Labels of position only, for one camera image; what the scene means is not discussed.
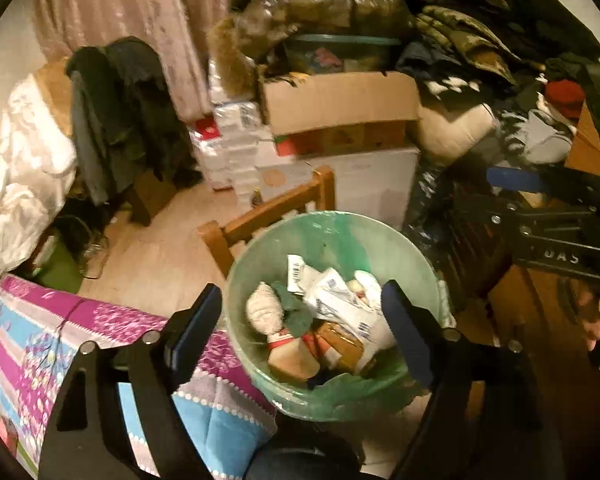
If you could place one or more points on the white paper sheet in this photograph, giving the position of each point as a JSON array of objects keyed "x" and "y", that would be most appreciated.
[{"x": 377, "y": 320}]

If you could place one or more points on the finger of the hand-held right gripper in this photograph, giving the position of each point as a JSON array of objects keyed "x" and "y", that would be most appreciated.
[
  {"x": 515, "y": 179},
  {"x": 540, "y": 217}
]

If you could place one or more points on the green plastic tub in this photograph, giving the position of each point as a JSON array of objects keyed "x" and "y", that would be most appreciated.
[{"x": 57, "y": 270}]

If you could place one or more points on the white tissue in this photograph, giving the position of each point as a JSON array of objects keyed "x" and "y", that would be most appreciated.
[{"x": 262, "y": 310}]

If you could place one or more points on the stack of white boxes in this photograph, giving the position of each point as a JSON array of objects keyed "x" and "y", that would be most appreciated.
[{"x": 230, "y": 130}]

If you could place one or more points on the orange snack packet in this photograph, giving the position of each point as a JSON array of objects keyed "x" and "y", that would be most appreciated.
[{"x": 295, "y": 360}]

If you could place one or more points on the floral striped bedspread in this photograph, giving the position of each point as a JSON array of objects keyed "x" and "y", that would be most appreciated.
[{"x": 30, "y": 340}]

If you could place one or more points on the tan cloth bundle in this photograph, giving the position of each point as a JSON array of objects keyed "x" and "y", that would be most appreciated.
[{"x": 52, "y": 95}]

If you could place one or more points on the person's leg dark trousers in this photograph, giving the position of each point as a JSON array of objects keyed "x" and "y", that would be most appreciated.
[{"x": 300, "y": 460}]

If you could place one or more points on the grey white cloth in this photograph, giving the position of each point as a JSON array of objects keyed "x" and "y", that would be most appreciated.
[{"x": 545, "y": 137}]

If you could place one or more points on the pink curtain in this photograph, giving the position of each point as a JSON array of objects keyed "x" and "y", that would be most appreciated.
[{"x": 130, "y": 10}]

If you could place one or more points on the black jacket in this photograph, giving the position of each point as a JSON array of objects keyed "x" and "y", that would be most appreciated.
[{"x": 140, "y": 100}]

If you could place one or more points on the green-lined trash bin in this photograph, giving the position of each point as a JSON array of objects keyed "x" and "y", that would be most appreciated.
[{"x": 340, "y": 240}]

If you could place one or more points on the beige cushion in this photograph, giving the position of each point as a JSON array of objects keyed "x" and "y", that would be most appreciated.
[{"x": 455, "y": 130}]

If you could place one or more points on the dark green cloth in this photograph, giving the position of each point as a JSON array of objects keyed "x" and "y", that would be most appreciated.
[{"x": 292, "y": 307}]

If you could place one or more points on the white barcode packet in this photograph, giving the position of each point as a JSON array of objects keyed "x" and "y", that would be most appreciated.
[{"x": 330, "y": 300}]

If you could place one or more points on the plaid shirt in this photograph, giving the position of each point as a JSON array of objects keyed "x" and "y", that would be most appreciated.
[{"x": 460, "y": 35}]

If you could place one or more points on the dark clothes pile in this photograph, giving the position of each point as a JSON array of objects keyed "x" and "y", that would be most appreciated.
[{"x": 545, "y": 10}]

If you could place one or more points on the black white patterned cloth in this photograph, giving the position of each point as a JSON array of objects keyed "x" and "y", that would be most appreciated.
[{"x": 450, "y": 86}]

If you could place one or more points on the brown cardboard box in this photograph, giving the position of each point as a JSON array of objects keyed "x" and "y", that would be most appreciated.
[
  {"x": 337, "y": 345},
  {"x": 330, "y": 100}
]

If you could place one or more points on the wooden chair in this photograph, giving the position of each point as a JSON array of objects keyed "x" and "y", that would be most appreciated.
[{"x": 270, "y": 210}]

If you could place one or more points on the black white barcode box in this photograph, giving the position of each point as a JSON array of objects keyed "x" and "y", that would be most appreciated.
[{"x": 296, "y": 272}]

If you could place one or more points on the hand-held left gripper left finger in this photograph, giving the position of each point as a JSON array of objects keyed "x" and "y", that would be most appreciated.
[{"x": 195, "y": 332}]

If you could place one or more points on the red knit hat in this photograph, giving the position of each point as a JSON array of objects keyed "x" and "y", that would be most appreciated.
[{"x": 565, "y": 97}]

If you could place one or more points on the white printer box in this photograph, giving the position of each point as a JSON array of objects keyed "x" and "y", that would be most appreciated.
[{"x": 360, "y": 175}]

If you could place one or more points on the clear bag of clothes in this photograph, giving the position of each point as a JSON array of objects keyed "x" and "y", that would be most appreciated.
[{"x": 330, "y": 0}]

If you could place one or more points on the black plastic bag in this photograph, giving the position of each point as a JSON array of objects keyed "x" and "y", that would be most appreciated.
[{"x": 430, "y": 200}]

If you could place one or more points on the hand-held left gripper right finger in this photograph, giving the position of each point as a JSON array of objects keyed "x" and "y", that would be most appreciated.
[{"x": 405, "y": 332}]

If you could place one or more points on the grey jacket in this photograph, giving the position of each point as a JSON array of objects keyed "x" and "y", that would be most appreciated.
[{"x": 87, "y": 135}]

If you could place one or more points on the person's right hand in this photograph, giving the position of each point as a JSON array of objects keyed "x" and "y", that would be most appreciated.
[{"x": 592, "y": 315}]

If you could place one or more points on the teal rimmed basin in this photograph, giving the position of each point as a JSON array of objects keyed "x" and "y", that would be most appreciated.
[{"x": 340, "y": 39}]

